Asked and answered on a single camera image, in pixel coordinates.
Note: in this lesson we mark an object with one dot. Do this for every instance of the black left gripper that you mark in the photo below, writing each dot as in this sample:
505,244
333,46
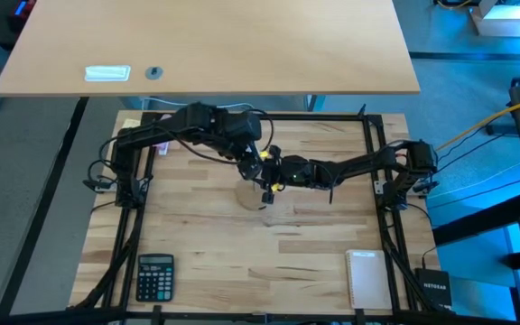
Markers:
250,167

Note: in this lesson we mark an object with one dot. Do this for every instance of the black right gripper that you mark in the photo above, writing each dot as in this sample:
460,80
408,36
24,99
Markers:
291,173

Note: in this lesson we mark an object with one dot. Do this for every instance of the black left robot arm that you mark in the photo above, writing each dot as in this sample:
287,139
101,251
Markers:
151,135

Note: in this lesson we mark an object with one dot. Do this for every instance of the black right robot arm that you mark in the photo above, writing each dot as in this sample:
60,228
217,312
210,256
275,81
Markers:
364,160

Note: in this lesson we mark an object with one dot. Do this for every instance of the yellow sticky note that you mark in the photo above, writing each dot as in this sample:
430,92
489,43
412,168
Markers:
130,123

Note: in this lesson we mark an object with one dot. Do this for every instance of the light wooden desk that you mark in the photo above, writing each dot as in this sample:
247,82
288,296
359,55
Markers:
206,45

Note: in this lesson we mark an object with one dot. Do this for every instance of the grey round desk grommet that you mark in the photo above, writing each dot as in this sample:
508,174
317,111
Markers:
154,73

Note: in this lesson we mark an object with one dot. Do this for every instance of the white spiral notebook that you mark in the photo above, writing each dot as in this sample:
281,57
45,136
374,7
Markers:
368,280

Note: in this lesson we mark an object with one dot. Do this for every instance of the black calculator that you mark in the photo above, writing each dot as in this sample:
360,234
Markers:
155,280

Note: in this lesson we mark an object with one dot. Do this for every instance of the white wooden box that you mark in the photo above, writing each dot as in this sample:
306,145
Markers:
501,20

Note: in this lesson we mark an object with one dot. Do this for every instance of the black network switch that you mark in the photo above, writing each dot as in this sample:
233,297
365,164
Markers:
433,289

